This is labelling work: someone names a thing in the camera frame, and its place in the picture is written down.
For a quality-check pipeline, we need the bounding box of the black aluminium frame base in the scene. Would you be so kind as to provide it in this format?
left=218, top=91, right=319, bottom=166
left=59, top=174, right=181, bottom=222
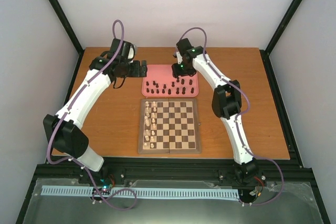
left=30, top=157, right=317, bottom=193

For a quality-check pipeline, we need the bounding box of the pink plastic tray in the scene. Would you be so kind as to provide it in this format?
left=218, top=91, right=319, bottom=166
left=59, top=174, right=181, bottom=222
left=141, top=65, right=199, bottom=98

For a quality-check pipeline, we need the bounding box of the wooden chess board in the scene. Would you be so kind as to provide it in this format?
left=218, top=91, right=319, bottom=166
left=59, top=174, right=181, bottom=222
left=138, top=98, right=202, bottom=154

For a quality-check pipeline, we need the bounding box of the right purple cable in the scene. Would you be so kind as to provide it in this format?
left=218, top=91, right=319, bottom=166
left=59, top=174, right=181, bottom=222
left=179, top=27, right=285, bottom=207

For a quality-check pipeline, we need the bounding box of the transparent acrylic sheet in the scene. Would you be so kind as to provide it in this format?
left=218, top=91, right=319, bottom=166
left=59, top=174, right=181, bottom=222
left=19, top=179, right=323, bottom=223

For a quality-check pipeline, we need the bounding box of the light blue cable duct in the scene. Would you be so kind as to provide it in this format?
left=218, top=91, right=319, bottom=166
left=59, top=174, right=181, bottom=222
left=40, top=185, right=239, bottom=201

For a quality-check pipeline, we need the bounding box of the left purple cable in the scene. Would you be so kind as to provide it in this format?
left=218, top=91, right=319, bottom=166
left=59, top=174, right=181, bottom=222
left=46, top=19, right=138, bottom=211

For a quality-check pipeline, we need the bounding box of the purple cable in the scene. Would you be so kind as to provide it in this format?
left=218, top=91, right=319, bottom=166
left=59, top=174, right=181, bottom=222
left=179, top=27, right=285, bottom=207
left=46, top=19, right=138, bottom=211

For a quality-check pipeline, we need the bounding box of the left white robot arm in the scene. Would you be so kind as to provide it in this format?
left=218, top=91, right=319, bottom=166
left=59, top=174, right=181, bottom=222
left=43, top=57, right=148, bottom=184

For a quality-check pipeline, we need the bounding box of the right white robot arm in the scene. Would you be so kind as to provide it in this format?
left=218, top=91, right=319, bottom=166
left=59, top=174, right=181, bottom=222
left=172, top=46, right=258, bottom=185

